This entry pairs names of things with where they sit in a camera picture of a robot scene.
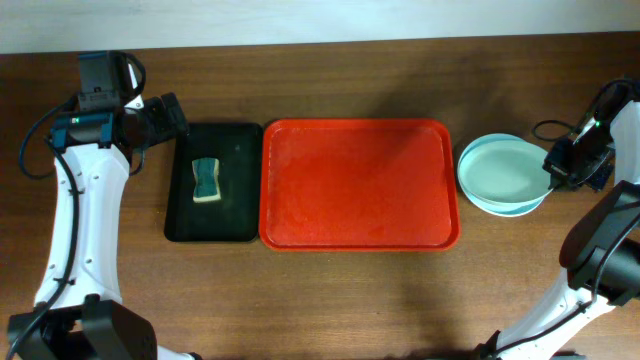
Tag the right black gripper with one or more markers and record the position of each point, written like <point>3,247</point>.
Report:
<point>568,158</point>

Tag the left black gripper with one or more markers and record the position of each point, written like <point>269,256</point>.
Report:
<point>167,116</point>

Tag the green yellow sponge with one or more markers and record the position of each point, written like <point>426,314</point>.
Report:
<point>206,177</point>

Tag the light green plate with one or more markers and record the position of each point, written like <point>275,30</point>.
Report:
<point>505,172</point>

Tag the light blue plate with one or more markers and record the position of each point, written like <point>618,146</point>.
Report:
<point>513,210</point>

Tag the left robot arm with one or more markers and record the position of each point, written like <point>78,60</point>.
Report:
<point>78,311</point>

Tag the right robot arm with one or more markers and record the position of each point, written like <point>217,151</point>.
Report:
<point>600,264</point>

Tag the black plastic tray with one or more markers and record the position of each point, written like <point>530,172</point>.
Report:
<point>233,218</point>

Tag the red plastic tray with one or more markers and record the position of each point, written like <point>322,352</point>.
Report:
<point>331,185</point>

